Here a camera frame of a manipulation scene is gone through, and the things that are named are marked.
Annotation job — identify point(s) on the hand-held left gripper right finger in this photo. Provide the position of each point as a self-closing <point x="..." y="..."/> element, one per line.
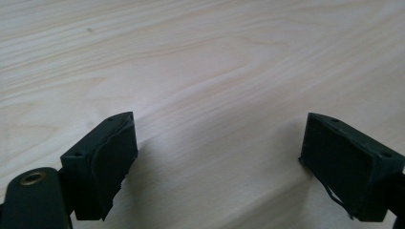
<point x="347" y="168"/>

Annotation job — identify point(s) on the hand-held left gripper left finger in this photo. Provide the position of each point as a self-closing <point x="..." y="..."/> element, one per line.
<point x="105" y="165"/>

